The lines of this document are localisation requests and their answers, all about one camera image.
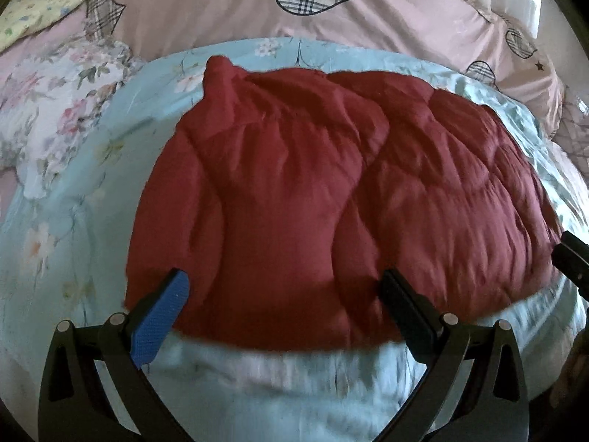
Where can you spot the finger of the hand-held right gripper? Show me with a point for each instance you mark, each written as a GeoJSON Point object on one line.
{"type": "Point", "coordinates": [575, 271]}
{"type": "Point", "coordinates": [577, 245]}

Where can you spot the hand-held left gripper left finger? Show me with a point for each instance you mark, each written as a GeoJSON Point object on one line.
{"type": "Point", "coordinates": [161, 313]}

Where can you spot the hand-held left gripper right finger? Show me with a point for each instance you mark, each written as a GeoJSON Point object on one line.
{"type": "Point", "coordinates": [407, 317]}

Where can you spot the red puffer jacket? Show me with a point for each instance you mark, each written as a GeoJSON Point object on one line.
{"type": "Point", "coordinates": [299, 193]}

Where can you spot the light blue floral bedsheet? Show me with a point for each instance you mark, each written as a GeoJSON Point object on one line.
{"type": "Point", "coordinates": [276, 400]}

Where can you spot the white floral pillow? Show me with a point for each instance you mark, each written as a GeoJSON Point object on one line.
{"type": "Point", "coordinates": [55, 101]}

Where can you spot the white headboard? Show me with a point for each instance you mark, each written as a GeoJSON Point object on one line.
{"type": "Point", "coordinates": [538, 4]}

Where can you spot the pink duvet with plaid hearts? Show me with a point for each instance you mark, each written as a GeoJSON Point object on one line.
{"type": "Point", "coordinates": [207, 9]}

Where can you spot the yellow floral pillow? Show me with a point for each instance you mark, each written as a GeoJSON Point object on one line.
{"type": "Point", "coordinates": [41, 9]}

